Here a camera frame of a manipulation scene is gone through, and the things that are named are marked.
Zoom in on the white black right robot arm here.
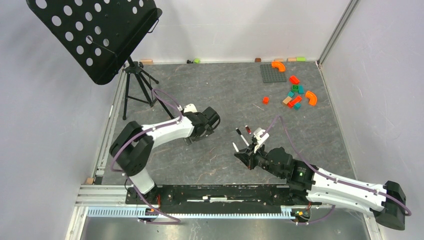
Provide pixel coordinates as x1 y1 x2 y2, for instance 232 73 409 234
234 146 406 231

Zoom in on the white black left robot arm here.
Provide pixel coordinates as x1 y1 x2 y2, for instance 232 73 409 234
109 107 221 204

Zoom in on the wooden block at wall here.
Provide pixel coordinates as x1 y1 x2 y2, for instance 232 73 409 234
139 59 154 66

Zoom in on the small red cube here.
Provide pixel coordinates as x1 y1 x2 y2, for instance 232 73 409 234
262 96 270 105

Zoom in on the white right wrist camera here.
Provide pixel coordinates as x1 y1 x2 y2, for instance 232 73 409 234
252 127 270 153

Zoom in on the black tripod stand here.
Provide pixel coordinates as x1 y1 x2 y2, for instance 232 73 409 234
122 56 174 121

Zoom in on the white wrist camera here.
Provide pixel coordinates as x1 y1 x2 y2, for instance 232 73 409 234
183 103 198 113
252 127 270 153

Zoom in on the tan wooden block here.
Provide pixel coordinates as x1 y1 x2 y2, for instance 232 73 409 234
282 96 293 106

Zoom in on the black perforated music stand desk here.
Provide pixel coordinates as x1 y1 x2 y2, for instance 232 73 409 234
26 0 163 85

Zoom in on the orange curved block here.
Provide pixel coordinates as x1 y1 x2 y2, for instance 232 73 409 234
271 61 286 73
304 90 318 106

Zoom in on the red long brick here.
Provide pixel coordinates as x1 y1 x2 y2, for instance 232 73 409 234
287 95 302 108

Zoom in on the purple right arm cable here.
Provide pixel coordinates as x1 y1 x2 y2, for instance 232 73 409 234
261 115 412 218

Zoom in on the grey lego baseplate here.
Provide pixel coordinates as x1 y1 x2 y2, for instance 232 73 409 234
259 64 287 84

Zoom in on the orange curved block top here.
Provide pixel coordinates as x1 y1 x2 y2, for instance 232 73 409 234
271 61 286 73

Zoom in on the red brick upper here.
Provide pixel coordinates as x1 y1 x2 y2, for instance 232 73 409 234
289 75 300 85

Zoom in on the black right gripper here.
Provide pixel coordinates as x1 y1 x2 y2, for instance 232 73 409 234
234 141 285 180

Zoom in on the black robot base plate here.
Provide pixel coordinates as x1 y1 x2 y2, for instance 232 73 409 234
144 184 322 214

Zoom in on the teal brick right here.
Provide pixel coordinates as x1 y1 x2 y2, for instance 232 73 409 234
298 85 305 94

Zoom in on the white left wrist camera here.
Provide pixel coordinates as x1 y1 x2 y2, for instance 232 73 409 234
183 103 198 113

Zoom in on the orange curved block right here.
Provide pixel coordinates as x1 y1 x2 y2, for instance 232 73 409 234
304 90 318 106

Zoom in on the green lego brick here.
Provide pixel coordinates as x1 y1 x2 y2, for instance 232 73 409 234
291 84 299 93

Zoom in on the teal brick lower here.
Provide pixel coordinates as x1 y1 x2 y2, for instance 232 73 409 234
293 102 301 110

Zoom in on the white pen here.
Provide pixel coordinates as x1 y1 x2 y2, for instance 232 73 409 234
239 133 250 146
232 142 239 153

